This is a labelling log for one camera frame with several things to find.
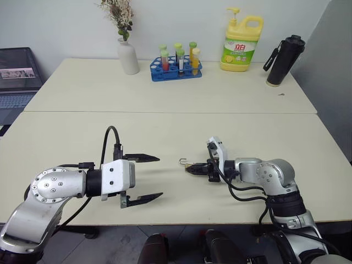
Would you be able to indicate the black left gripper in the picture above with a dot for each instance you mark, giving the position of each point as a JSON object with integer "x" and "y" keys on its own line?
{"x": 125, "y": 200}

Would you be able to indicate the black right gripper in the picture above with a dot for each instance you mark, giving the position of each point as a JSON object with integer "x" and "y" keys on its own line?
{"x": 214, "y": 171}

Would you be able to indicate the small brass padlock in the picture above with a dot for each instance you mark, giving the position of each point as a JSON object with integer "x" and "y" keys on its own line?
{"x": 187, "y": 165}

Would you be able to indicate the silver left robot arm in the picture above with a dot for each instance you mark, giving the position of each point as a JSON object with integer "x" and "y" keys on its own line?
{"x": 49, "y": 187}

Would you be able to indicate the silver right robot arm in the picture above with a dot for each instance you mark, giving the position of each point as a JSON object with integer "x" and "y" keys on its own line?
{"x": 277, "y": 176}

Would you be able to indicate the dark rounded shape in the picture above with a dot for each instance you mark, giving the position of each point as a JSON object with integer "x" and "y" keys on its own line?
{"x": 220, "y": 247}
{"x": 154, "y": 248}

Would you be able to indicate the blue test tube rack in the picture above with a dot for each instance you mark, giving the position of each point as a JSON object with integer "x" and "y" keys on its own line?
{"x": 173, "y": 75}

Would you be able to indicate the yellow cap orange liquid tube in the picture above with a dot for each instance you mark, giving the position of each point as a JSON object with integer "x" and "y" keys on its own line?
{"x": 195, "y": 61}

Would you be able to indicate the green cap red liquid tube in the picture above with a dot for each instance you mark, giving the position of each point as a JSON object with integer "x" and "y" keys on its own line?
{"x": 165, "y": 61}

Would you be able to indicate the white ceramic vase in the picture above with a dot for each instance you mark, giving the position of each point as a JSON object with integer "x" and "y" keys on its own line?
{"x": 127, "y": 59}

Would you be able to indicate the yellow detergent pump bottle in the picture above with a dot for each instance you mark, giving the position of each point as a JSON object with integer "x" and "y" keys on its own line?
{"x": 237, "y": 52}

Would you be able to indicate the green cap yellow liquid tube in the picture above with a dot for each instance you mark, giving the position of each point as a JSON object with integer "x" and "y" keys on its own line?
{"x": 192, "y": 45}

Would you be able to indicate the pale green cap tube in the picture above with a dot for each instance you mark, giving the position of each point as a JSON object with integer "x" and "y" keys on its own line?
{"x": 177, "y": 46}

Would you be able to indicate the green cap empty tube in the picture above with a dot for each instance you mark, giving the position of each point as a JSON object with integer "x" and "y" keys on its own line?
{"x": 162, "y": 46}

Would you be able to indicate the dried flower bouquet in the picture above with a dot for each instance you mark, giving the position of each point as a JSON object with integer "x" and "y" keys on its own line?
{"x": 119, "y": 15}

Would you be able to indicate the dark laptop computer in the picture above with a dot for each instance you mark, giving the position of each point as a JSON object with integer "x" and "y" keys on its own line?
{"x": 16, "y": 74}

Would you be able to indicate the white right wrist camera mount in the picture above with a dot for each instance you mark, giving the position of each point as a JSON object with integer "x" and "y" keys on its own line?
{"x": 221, "y": 154}

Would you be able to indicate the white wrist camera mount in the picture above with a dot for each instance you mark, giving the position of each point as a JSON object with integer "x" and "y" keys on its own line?
{"x": 221, "y": 154}
{"x": 115, "y": 177}

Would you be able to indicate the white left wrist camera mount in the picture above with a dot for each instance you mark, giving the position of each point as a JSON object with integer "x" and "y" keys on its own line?
{"x": 115, "y": 177}

